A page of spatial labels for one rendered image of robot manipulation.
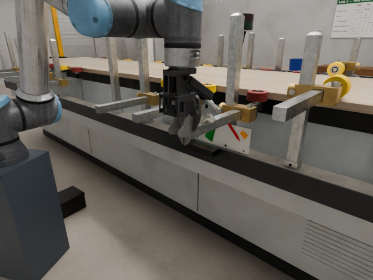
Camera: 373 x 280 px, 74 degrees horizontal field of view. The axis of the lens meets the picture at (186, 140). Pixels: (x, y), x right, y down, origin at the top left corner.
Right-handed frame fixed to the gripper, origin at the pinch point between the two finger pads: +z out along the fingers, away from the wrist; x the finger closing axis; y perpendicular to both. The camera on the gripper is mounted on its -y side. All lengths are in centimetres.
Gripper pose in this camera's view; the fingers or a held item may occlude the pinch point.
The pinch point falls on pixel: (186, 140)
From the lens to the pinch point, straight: 71.3
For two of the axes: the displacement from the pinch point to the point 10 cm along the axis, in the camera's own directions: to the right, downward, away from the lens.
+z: -0.2, 9.4, 3.5
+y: -6.7, 2.5, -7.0
